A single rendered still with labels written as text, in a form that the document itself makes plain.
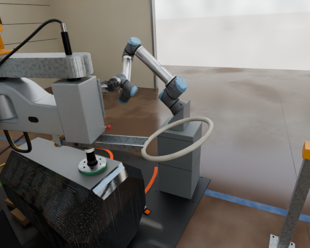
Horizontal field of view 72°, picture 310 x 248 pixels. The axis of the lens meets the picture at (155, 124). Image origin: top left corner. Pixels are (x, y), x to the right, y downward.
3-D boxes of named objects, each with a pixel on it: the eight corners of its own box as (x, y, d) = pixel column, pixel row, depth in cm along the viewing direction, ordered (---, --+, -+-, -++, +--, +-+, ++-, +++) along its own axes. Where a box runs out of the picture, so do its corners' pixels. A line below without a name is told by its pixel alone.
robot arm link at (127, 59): (120, 52, 227) (115, 103, 191) (125, 44, 218) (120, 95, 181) (131, 57, 231) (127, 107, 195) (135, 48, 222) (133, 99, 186)
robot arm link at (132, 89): (135, 94, 190) (124, 85, 189) (140, 86, 181) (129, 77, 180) (129, 100, 184) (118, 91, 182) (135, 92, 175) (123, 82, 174)
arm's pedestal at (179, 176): (168, 169, 302) (167, 113, 264) (203, 177, 282) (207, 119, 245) (154, 193, 261) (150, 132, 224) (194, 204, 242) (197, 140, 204)
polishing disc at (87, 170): (72, 172, 160) (71, 169, 159) (88, 156, 179) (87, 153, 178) (98, 177, 155) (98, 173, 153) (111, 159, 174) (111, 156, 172)
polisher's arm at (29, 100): (-4, 140, 168) (-31, 79, 147) (19, 128, 188) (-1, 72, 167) (77, 150, 150) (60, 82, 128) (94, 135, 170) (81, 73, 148)
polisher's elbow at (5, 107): (0, 122, 154) (-11, 96, 146) (-10, 116, 165) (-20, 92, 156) (27, 113, 168) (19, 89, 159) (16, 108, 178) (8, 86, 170)
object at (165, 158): (131, 170, 125) (129, 166, 124) (153, 131, 167) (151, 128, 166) (213, 151, 105) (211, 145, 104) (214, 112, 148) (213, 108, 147)
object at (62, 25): (64, 55, 129) (56, 23, 121) (68, 54, 132) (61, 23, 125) (70, 55, 128) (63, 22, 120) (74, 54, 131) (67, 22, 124)
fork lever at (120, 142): (52, 147, 155) (50, 141, 153) (69, 135, 172) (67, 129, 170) (142, 155, 137) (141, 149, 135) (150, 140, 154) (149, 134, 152)
